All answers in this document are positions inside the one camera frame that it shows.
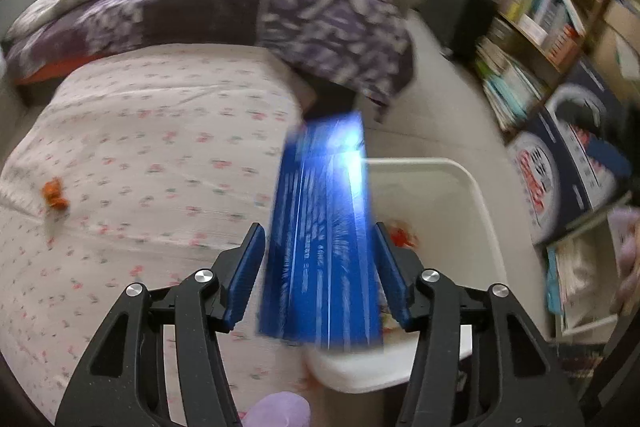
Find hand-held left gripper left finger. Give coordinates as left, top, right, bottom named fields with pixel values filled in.
left=54, top=223, right=267, bottom=427

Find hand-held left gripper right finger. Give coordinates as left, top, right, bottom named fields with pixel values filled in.
left=374, top=221, right=586, bottom=427

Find blue glossy packet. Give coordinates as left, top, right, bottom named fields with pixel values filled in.
left=256, top=109, right=385, bottom=353

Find white plastic bin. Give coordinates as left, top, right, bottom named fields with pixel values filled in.
left=302, top=157, right=506, bottom=395

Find floral tablecloth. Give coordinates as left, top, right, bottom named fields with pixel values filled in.
left=0, top=44, right=321, bottom=427

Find white open storage box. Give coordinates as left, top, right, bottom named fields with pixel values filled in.
left=545, top=207, right=626, bottom=338

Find orange wrapper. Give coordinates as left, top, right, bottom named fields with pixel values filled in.
left=42, top=177, right=71, bottom=210

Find dark blue printed cardboard box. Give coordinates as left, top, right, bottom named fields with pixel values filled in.
left=505, top=57, right=636, bottom=248

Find purple patchwork bedspread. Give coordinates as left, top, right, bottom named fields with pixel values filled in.
left=2, top=0, right=418, bottom=110

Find black cabinet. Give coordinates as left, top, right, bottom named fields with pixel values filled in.
left=400, top=0, right=496, bottom=68

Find rows of books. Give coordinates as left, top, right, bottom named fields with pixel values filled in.
left=475, top=0, right=616, bottom=132

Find brown cardboard box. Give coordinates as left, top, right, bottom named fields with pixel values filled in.
left=597, top=0, right=640, bottom=82

